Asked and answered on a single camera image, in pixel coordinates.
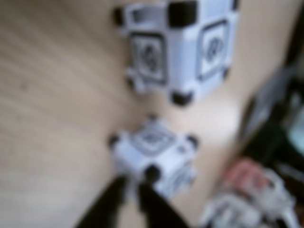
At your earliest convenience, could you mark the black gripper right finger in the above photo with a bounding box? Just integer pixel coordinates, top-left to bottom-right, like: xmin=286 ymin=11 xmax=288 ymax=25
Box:
xmin=138 ymin=182 xmax=192 ymax=228

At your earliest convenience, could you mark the person's hand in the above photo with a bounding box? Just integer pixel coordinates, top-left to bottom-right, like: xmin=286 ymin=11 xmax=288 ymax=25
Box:
xmin=225 ymin=159 xmax=270 ymax=190

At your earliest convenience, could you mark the white cube house glyph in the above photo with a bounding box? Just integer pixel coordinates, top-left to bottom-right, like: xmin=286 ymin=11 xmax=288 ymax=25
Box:
xmin=113 ymin=0 xmax=240 ymax=107

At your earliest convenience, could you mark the white leader arm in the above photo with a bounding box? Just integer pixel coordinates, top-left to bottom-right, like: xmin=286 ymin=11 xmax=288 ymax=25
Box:
xmin=201 ymin=163 xmax=297 ymax=228

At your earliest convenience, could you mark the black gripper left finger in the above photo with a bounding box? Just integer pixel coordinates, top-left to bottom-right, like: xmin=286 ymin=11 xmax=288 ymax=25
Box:
xmin=72 ymin=176 xmax=131 ymax=228

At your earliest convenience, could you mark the white cube wide glyph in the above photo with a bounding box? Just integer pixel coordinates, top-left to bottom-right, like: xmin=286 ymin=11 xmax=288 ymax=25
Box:
xmin=108 ymin=115 xmax=200 ymax=199

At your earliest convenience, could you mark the dark grey flat panel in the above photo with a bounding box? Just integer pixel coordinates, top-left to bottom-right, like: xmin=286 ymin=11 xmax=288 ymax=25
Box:
xmin=244 ymin=68 xmax=294 ymax=143

